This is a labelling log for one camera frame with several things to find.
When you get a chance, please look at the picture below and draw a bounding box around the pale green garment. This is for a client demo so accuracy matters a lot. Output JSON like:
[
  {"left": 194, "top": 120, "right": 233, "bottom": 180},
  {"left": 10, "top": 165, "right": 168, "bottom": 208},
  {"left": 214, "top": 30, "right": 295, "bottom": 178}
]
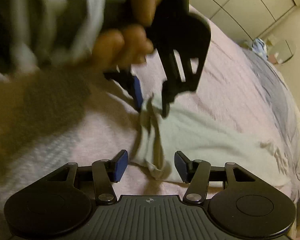
[{"left": 129, "top": 93, "right": 291, "bottom": 188}]

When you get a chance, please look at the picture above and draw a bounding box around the person's left hand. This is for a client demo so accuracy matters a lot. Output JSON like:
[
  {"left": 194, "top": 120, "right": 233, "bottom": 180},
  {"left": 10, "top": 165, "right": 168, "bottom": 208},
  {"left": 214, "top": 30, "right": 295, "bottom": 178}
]
[{"left": 90, "top": 0, "right": 161, "bottom": 71}]

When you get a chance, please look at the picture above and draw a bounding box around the pink grey herringbone bedspread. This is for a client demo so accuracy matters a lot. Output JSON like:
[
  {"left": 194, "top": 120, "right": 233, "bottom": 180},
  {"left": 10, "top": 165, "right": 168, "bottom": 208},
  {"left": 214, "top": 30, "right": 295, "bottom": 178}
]
[{"left": 0, "top": 24, "right": 300, "bottom": 239}]

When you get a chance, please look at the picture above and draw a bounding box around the blue white crumpled cloth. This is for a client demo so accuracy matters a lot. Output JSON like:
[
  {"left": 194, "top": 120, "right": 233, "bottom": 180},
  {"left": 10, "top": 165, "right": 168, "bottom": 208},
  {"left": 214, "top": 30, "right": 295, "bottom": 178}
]
[{"left": 251, "top": 38, "right": 268, "bottom": 60}]

